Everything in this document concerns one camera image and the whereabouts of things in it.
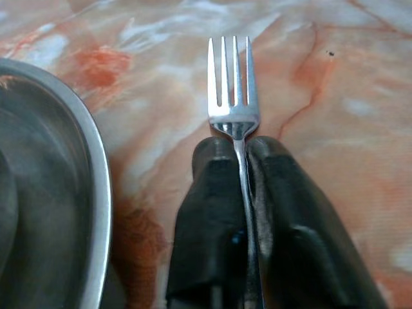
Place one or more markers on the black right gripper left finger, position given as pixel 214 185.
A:
pixel 209 225

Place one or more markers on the silver metal fork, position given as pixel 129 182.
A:
pixel 233 111

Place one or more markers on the stainless steel plate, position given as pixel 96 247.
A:
pixel 48 193

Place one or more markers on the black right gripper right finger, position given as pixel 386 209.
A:
pixel 299 238

